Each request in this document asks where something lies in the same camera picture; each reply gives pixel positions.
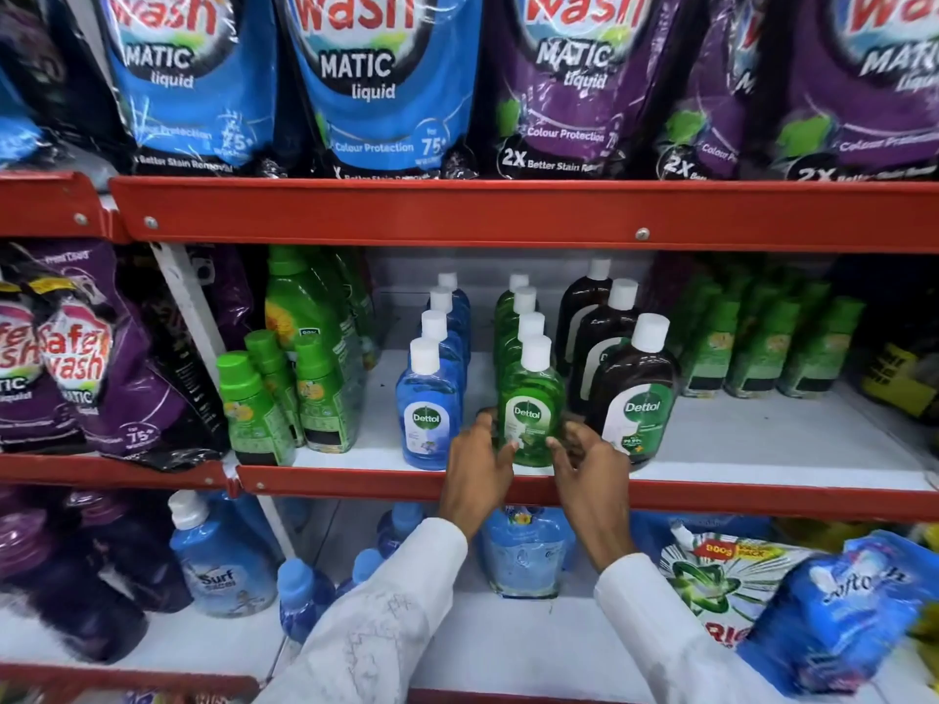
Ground person's right hand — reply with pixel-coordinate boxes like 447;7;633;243
546;421;639;574

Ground person's left hand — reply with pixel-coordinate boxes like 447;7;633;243
439;409;519;542

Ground person's right forearm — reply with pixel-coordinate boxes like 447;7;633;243
593;552;789;704

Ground person's left forearm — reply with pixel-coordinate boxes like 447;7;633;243
253;516;470;704

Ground brown antiseptic bottle white cap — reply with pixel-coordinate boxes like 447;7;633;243
568;277;640;416
555;257;614;376
589;312;678;467

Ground clear blue refill pouch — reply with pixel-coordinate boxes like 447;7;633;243
480;505;578;600

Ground small blue capped bottle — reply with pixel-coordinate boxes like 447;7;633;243
276;557;337;647
376;501;427;559
336;547;387;599

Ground small green detergent bottle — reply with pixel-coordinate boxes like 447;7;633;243
244;329;306;448
292;335;361;454
216;351;297;467

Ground green and white detergent packet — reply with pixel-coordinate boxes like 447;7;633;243
657;523;817;650

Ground large green detergent bottle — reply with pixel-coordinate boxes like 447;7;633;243
321;248;380;372
263;246;365;404

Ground rows of green cleaner bottles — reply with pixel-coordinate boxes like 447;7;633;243
670;271;868;401

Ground blue softener bottle white cap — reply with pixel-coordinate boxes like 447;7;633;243
167;490;280;619

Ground blue fabric softener pouch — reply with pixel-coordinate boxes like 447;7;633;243
737;530;939;699

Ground yellow and black pack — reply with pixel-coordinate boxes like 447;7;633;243
857;335;939;424

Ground purple liquid detergent pouch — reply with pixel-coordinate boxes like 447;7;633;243
0;281;90;456
653;0;773;181
28;240;230;473
747;0;939;183
483;0;688;181

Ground dark purple softener bottle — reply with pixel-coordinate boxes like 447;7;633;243
65;490;195;614
0;497;150;665

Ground blue liquid detergent pouch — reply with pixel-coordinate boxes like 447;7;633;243
91;0;281;177
0;64;46;169
273;0;486;181

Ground long red shelf rail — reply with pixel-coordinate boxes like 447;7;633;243
109;176;939;256
235;464;939;524

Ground white shelf upright post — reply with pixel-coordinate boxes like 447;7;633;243
150;242;297;559

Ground short red shelf rail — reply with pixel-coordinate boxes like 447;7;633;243
0;661;262;704
0;171;112;240
0;452;233;492

